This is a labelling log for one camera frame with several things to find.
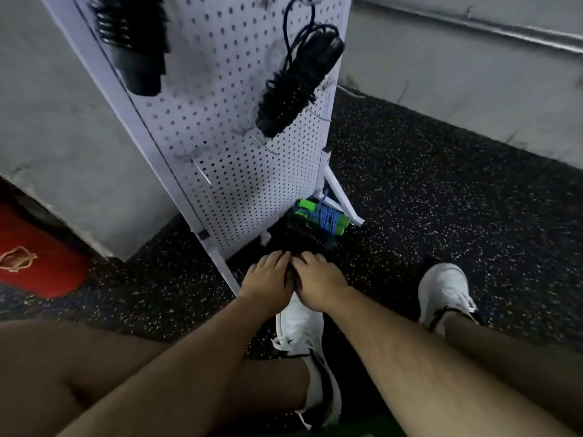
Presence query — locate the white pegboard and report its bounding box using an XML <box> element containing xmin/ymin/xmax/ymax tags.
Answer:
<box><xmin>38</xmin><ymin>0</ymin><xmax>355</xmax><ymax>265</ymax></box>

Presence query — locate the person's left hand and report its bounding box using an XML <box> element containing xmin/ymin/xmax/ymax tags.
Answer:
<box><xmin>239</xmin><ymin>251</ymin><xmax>295</xmax><ymax>315</ymax></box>

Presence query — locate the metal conduit pipe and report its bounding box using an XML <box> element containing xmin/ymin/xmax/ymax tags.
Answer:
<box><xmin>355</xmin><ymin>0</ymin><xmax>583</xmax><ymax>55</ymax></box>

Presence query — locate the person's left forearm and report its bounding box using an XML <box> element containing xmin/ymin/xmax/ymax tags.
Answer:
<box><xmin>59</xmin><ymin>300</ymin><xmax>279</xmax><ymax>437</ymax></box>

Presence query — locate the pile of black ropes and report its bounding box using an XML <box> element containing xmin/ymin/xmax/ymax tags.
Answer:
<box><xmin>273</xmin><ymin>214</ymin><xmax>318</xmax><ymax>260</ymax></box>

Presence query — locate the person's right forearm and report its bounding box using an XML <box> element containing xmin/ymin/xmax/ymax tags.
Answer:
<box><xmin>323</xmin><ymin>291</ymin><xmax>575</xmax><ymax>437</ymax></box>

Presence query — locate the person's right leg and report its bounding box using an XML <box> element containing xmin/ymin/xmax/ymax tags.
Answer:
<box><xmin>442</xmin><ymin>314</ymin><xmax>583</xmax><ymax>433</ymax></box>

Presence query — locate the blue green-handled jump rope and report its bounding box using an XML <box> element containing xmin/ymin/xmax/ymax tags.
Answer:
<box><xmin>293</xmin><ymin>197</ymin><xmax>352</xmax><ymax>237</ymax></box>

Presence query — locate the white pegboard stand foot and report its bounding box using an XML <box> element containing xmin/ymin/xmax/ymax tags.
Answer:
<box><xmin>314</xmin><ymin>150</ymin><xmax>366</xmax><ymax>228</ymax></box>
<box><xmin>196</xmin><ymin>230</ymin><xmax>242</xmax><ymax>297</ymax></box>

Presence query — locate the white shoe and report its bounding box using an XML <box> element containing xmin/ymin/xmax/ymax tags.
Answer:
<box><xmin>417</xmin><ymin>262</ymin><xmax>479</xmax><ymax>335</ymax></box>
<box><xmin>273</xmin><ymin>291</ymin><xmax>343</xmax><ymax>429</ymax></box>

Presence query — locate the red floor object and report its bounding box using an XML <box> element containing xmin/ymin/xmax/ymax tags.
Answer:
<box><xmin>0</xmin><ymin>205</ymin><xmax>90</xmax><ymax>299</ymax></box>

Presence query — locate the person's right hand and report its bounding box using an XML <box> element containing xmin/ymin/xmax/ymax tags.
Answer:
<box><xmin>291</xmin><ymin>252</ymin><xmax>352</xmax><ymax>313</ymax></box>

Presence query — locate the black foam-handled jump rope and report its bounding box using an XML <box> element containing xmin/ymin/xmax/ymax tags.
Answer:
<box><xmin>255</xmin><ymin>0</ymin><xmax>346</xmax><ymax>138</ymax></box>
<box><xmin>89</xmin><ymin>0</ymin><xmax>171</xmax><ymax>97</ymax></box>

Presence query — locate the person's left leg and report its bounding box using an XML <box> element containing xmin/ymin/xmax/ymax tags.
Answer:
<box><xmin>0</xmin><ymin>318</ymin><xmax>311</xmax><ymax>437</ymax></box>

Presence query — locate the white left shoe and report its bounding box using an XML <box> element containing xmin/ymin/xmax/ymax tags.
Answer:
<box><xmin>273</xmin><ymin>291</ymin><xmax>343</xmax><ymax>429</ymax></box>

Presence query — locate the person's leg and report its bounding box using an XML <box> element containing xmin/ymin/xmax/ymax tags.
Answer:
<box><xmin>0</xmin><ymin>318</ymin><xmax>311</xmax><ymax>437</ymax></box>
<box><xmin>442</xmin><ymin>314</ymin><xmax>583</xmax><ymax>433</ymax></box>

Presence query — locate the white right shoe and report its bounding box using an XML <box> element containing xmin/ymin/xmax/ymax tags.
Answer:
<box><xmin>417</xmin><ymin>262</ymin><xmax>479</xmax><ymax>335</ymax></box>

